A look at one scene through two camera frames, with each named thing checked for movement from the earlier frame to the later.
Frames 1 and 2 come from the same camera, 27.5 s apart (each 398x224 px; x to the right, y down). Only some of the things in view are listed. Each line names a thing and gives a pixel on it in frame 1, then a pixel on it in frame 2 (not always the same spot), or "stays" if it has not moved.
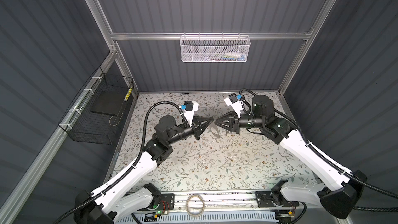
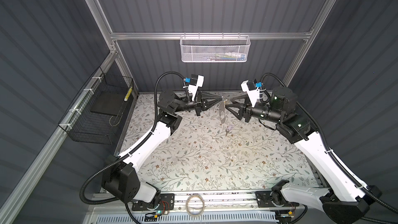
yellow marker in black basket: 128,94 stays
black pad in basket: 110,102 stays
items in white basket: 227,56 stays
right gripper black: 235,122 → 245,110
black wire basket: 96,115 stays
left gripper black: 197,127 → 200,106
